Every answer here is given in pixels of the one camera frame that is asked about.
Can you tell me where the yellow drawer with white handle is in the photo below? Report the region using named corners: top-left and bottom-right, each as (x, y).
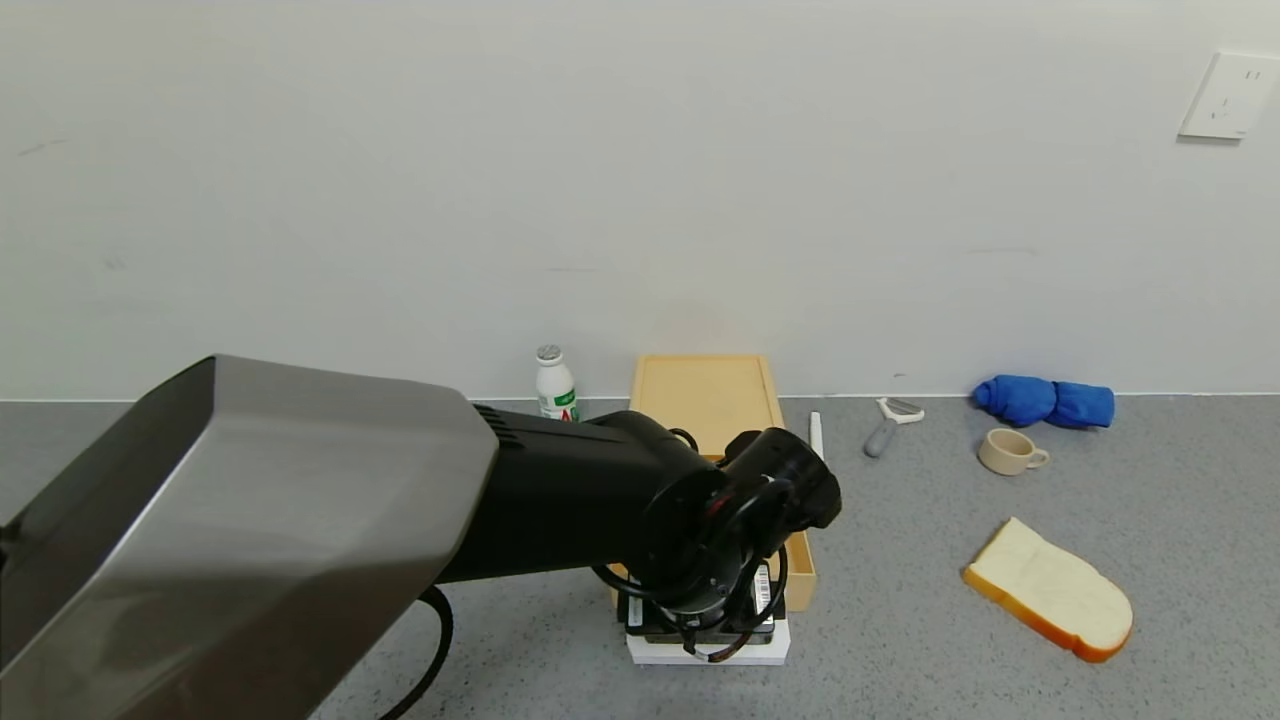
top-left (612, 530), bottom-right (818, 667)

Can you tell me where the beige cup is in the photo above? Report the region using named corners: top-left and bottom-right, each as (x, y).
top-left (978, 428), bottom-right (1051, 476)

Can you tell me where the grey handled peeler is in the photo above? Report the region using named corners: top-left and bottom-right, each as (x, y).
top-left (864, 397), bottom-right (926, 459)

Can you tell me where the white wall socket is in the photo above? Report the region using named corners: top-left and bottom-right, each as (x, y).
top-left (1179, 51), bottom-right (1280, 141)

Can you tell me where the white milk bottle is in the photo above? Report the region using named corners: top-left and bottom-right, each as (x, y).
top-left (535, 344), bottom-right (581, 423)

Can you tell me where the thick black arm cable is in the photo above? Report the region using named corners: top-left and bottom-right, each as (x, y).
top-left (378, 586), bottom-right (456, 720)

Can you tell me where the black wrist cable bundle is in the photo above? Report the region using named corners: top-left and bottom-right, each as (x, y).
top-left (590, 428), bottom-right (791, 664)

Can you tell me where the bread slice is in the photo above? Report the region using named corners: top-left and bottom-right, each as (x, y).
top-left (963, 517), bottom-right (1135, 664)

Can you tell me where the blue folded cloth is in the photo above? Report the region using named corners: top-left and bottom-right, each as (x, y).
top-left (972, 375), bottom-right (1116, 430)

